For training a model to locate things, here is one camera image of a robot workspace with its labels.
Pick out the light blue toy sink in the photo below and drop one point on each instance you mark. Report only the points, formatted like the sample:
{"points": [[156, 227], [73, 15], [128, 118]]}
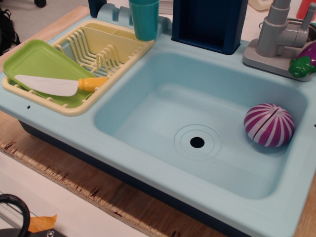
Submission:
{"points": [[172, 126]]}

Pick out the pale yellow drying rack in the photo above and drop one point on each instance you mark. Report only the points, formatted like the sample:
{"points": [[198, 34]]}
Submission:
{"points": [[103, 49]]}

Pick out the teal plastic cup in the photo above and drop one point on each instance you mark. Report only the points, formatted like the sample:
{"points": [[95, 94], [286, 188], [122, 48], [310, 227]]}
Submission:
{"points": [[145, 18]]}

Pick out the red cup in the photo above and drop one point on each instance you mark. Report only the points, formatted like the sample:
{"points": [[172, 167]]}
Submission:
{"points": [[306, 9]]}

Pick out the dark blue water tank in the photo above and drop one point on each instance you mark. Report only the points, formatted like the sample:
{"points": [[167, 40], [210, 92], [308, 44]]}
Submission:
{"points": [[214, 25]]}

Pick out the purple striped toy onion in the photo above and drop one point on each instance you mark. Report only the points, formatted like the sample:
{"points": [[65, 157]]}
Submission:
{"points": [[269, 125]]}

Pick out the grey toy faucet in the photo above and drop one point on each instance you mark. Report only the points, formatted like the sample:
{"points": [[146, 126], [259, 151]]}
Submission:
{"points": [[279, 43]]}

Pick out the green plastic tray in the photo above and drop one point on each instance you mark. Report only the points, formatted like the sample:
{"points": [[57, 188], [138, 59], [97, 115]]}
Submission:
{"points": [[37, 58]]}

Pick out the cream coloured object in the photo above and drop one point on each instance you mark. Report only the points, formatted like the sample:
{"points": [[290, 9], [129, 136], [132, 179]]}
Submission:
{"points": [[260, 5]]}

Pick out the purple toy eggplant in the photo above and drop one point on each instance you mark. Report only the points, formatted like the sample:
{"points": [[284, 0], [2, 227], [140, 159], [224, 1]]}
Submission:
{"points": [[304, 60]]}

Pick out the orange masking tape piece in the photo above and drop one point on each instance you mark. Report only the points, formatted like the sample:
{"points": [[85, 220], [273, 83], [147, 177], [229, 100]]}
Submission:
{"points": [[42, 223]]}

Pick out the black bag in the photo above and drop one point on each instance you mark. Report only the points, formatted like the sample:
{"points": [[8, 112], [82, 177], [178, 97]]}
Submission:
{"points": [[8, 35]]}

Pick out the toy knife yellow handle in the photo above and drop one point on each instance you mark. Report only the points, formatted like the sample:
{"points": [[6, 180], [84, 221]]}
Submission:
{"points": [[60, 87]]}

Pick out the dark blue corner post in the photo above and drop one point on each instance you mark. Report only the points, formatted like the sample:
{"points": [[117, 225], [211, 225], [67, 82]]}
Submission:
{"points": [[95, 6]]}

